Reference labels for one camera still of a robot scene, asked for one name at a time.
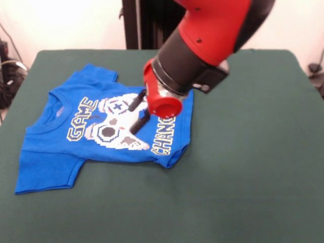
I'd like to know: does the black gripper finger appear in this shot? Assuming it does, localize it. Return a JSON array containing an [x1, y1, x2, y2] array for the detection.
[[128, 89, 147, 112], [129, 110, 151, 135]]

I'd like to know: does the black chair base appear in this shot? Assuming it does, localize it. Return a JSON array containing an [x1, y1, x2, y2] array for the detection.
[[307, 63, 324, 99]]

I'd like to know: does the dark green table cloth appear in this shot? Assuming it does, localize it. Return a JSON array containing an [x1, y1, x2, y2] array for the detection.
[[0, 49, 324, 243]]

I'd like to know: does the blue printed t-shirt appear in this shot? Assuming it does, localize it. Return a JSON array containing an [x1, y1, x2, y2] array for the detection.
[[14, 63, 195, 195]]

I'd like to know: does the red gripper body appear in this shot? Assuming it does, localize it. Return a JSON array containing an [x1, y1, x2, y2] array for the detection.
[[143, 58, 183, 118]]

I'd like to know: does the black cable bundle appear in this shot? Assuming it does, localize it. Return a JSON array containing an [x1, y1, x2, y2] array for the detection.
[[0, 37, 28, 109]]

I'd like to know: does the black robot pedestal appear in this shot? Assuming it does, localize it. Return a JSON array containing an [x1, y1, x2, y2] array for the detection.
[[118, 0, 188, 50]]

